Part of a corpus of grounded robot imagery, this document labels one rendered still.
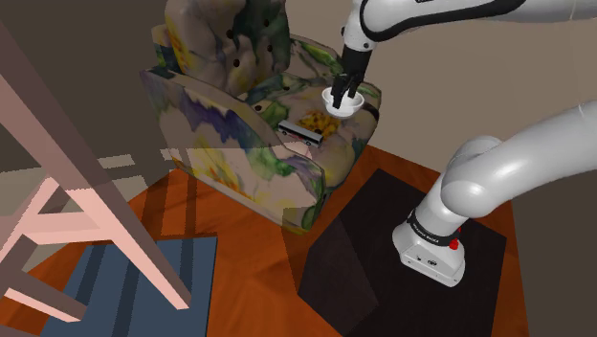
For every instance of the dark robot stand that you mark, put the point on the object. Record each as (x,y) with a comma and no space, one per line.
(387,289)

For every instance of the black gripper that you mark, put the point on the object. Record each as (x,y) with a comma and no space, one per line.
(356,60)

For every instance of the white bowl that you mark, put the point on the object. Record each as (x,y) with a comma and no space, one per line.
(343,106)

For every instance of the floral patterned armchair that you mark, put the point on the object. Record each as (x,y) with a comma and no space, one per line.
(242,135)

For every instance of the blue striped rug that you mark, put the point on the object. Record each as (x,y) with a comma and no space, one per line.
(140,289)

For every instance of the grey toy bus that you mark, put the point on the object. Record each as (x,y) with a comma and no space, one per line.
(301,133)

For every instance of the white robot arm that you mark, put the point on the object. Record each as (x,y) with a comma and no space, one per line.
(503,172)

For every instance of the pink wooden frame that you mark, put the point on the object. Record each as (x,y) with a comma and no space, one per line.
(93,186)

